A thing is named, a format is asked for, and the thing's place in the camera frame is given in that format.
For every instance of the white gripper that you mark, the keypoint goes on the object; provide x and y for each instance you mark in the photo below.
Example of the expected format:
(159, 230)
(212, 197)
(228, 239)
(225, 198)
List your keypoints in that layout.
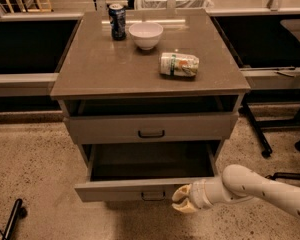
(197, 193)

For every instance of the grey drawer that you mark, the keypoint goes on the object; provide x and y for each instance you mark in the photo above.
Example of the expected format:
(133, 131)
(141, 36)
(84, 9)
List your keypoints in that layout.
(151, 128)
(146, 171)

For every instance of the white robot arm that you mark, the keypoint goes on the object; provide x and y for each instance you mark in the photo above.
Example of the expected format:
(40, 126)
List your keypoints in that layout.
(236, 184)

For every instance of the grey top drawer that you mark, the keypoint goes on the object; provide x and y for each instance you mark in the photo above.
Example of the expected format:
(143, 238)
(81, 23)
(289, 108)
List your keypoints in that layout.
(151, 128)

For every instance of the grey drawer cabinet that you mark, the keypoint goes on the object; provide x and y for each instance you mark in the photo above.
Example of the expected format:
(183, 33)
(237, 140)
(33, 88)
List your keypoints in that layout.
(103, 77)

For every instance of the black caster leg right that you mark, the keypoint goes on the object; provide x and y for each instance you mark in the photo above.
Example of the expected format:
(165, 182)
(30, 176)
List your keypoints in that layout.
(284, 175)

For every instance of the white green lying can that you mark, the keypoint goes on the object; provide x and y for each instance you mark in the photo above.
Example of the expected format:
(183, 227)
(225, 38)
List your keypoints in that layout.
(178, 64)

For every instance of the black chair leg left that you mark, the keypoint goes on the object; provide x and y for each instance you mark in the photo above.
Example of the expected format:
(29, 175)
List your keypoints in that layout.
(18, 212)

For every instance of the white ceramic bowl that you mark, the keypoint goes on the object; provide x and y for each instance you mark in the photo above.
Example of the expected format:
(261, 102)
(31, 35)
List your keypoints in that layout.
(146, 35)

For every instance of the dark blue soda can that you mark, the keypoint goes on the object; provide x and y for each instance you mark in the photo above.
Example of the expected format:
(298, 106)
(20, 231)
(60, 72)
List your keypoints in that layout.
(117, 17)

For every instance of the white bin behind glass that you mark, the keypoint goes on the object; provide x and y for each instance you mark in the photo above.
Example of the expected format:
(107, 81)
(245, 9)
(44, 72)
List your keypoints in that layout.
(180, 4)

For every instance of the black table leg frame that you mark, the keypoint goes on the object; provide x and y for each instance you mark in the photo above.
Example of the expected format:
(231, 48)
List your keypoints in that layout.
(260, 126)

